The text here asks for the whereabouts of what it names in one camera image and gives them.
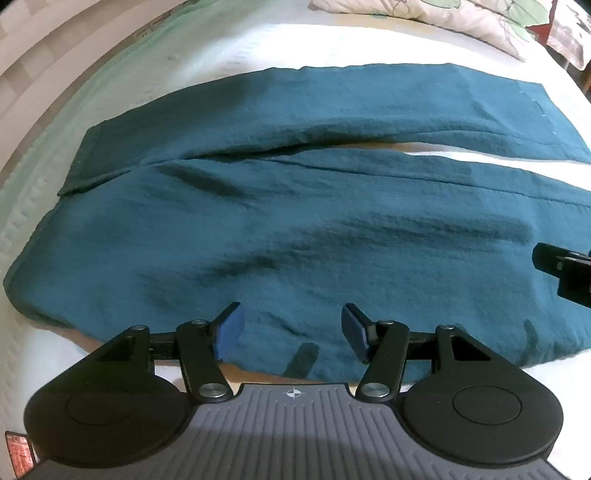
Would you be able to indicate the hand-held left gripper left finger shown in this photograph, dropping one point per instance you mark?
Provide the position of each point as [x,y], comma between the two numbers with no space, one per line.
[229,330]

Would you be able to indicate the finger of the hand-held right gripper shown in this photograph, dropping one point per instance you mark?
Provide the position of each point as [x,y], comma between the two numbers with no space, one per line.
[572,272]

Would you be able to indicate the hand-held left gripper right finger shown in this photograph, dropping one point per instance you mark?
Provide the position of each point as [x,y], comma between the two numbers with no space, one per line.
[352,330]

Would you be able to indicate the teal pants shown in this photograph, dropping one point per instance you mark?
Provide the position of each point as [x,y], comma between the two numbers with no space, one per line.
[295,240]

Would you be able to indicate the red patterned cloth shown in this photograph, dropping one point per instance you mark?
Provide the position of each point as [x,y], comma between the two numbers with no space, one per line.
[568,27]

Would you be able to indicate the floral pillow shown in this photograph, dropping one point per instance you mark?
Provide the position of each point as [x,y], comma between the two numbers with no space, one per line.
[452,18]

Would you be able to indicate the white quilted bed cover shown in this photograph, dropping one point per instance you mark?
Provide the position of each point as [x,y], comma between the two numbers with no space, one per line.
[277,46]

